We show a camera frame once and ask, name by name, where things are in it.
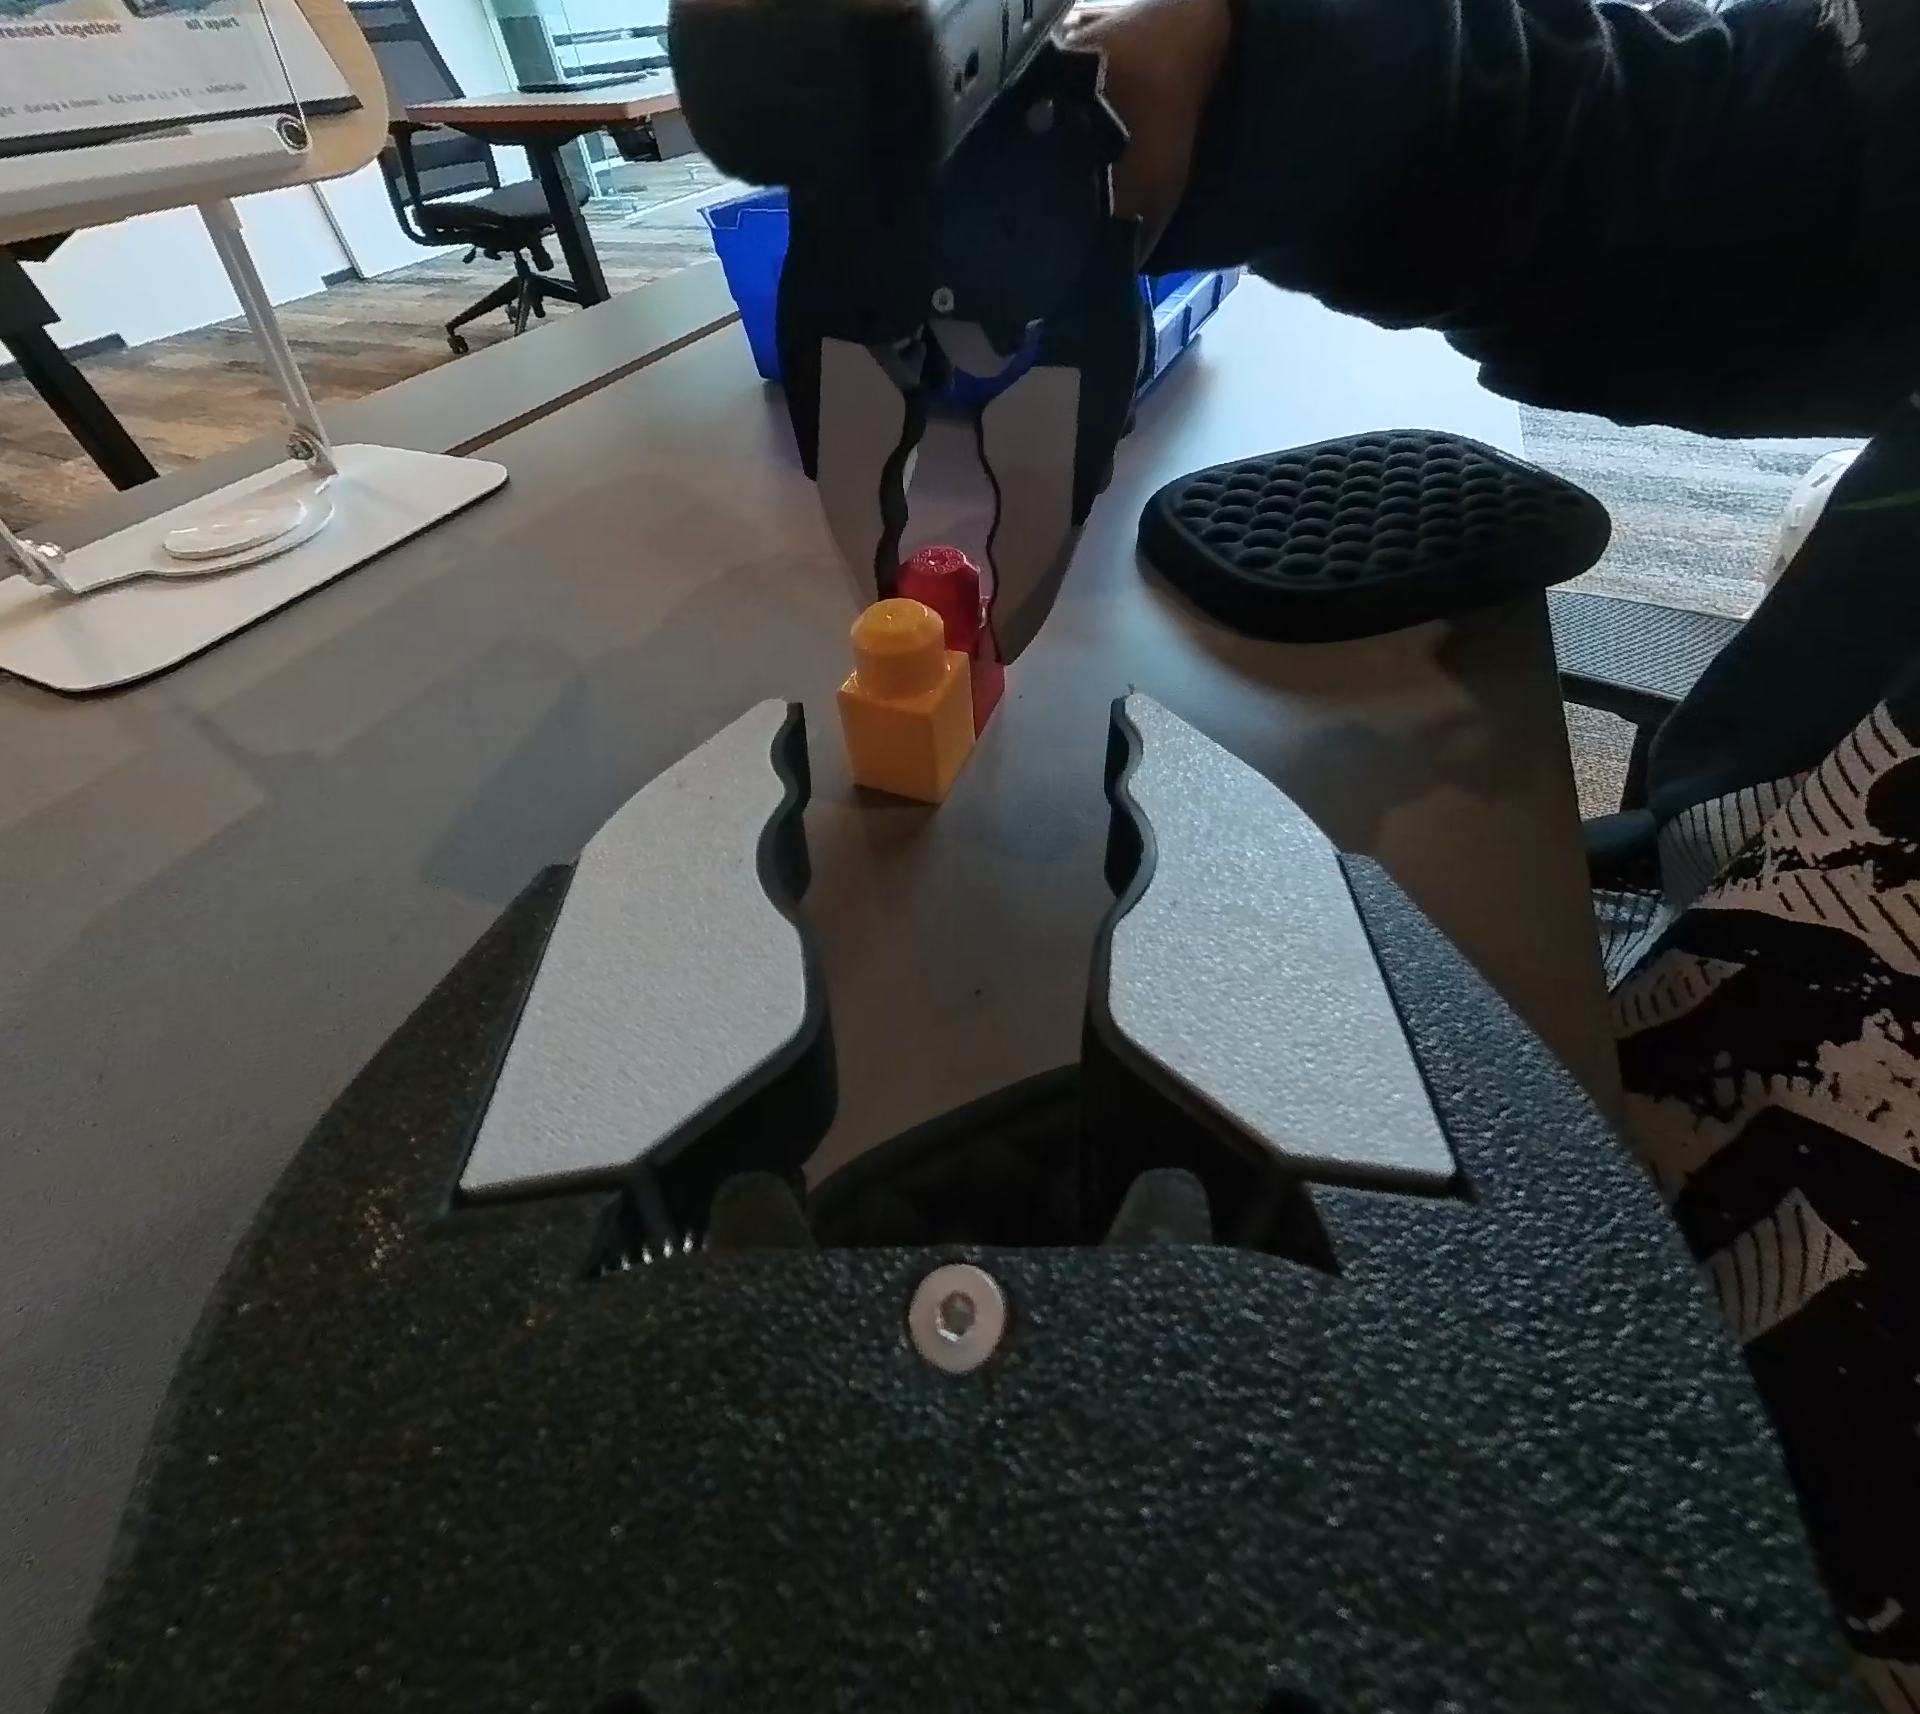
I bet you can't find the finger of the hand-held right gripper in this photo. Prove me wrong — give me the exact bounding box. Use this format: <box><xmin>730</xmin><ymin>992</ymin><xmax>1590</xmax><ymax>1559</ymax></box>
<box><xmin>815</xmin><ymin>334</ymin><xmax>925</xmax><ymax>607</ymax></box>
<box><xmin>965</xmin><ymin>350</ymin><xmax>1087</xmax><ymax>666</ymax></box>

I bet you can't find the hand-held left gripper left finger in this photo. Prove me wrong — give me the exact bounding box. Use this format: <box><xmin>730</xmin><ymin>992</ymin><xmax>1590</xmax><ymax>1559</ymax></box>
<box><xmin>455</xmin><ymin>700</ymin><xmax>836</xmax><ymax>1207</ymax></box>

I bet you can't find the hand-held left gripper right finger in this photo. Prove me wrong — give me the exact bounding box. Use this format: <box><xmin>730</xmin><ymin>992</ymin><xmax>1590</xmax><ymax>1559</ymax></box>
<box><xmin>1085</xmin><ymin>688</ymin><xmax>1472</xmax><ymax>1201</ymax></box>

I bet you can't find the red mega block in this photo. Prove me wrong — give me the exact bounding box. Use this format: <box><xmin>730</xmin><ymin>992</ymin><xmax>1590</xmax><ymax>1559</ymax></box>
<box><xmin>900</xmin><ymin>544</ymin><xmax>1003</xmax><ymax>726</ymax></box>

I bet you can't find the blue plastic bin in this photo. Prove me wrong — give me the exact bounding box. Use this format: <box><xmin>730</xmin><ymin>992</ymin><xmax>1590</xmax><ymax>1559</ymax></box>
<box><xmin>706</xmin><ymin>185</ymin><xmax>1247</xmax><ymax>397</ymax></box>

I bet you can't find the orange mega block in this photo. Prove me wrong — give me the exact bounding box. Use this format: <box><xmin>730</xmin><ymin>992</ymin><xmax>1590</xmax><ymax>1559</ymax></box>
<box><xmin>838</xmin><ymin>599</ymin><xmax>980</xmax><ymax>805</ymax></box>

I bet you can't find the long dark table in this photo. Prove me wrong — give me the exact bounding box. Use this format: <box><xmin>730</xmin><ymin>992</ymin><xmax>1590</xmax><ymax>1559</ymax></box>
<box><xmin>405</xmin><ymin>80</ymin><xmax>691</xmax><ymax>307</ymax></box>

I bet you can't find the grey mesh chair seat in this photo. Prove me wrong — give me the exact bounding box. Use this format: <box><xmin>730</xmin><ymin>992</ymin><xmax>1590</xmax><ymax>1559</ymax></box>
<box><xmin>1554</xmin><ymin>590</ymin><xmax>1747</xmax><ymax>726</ymax></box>

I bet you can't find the person's printed top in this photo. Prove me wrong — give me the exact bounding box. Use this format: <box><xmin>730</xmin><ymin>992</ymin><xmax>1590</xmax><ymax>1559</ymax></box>
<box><xmin>1620</xmin><ymin>694</ymin><xmax>1920</xmax><ymax>1627</ymax></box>

